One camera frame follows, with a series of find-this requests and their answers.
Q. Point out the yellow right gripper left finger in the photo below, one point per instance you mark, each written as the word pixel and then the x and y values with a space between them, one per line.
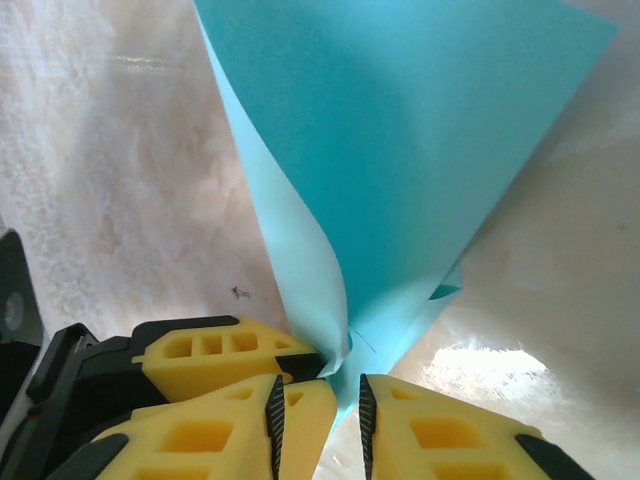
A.
pixel 200 440

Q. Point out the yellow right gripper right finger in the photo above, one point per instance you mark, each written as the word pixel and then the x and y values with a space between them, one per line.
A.
pixel 450 440

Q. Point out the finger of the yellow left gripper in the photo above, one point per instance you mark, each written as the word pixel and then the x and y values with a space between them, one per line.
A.
pixel 307 430
pixel 215 370

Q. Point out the teal cloth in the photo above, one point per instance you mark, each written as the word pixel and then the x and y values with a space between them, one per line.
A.
pixel 400 150

